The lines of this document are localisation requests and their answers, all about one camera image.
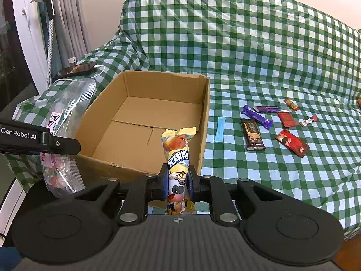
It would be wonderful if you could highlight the bright red snack packet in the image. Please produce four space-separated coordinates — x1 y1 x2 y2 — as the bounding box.
275 129 310 158

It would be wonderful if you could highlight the light blue stick packet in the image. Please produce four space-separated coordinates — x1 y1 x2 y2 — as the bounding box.
215 117 227 142

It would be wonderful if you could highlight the purple and silver snack packet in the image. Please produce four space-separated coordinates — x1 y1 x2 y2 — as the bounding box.
253 105 292 114

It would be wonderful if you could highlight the brown cardboard box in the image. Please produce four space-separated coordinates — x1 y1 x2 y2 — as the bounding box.
74 70 211 209

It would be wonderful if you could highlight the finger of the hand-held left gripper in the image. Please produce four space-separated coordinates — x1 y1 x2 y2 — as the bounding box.
39 132 81 156

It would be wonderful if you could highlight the dark red packet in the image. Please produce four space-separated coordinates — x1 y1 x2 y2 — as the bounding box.
277 112 296 128

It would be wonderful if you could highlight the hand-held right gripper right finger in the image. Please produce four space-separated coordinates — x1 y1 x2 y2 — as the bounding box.
186 165 285 224

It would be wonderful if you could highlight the green checked cloth cover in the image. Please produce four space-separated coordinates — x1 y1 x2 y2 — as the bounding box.
7 0 361 240

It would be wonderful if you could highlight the small red white candy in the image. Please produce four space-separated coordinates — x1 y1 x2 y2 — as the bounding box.
299 115 319 127

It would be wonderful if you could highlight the black garment steamer with hose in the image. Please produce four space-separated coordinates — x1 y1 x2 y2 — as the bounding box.
30 0 57 89

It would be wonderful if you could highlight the white door frame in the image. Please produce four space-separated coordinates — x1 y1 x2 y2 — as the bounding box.
3 0 53 91

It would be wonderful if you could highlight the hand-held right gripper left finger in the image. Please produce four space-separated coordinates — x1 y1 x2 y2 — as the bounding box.
74 164 170 226

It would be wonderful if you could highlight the dark brown chocolate bar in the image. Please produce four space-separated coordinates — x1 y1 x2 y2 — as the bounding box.
240 119 266 151

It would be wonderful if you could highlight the yellow cartoon snack packet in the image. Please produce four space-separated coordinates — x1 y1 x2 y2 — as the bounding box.
161 127 197 215

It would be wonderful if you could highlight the clear plastic candy bag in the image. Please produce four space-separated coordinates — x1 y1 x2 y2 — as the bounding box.
13 79 96 199

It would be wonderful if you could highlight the black smartphone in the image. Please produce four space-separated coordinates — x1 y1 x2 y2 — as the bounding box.
52 61 98 80

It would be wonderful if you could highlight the purple snack bar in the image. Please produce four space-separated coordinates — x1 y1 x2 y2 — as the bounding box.
241 104 273 129

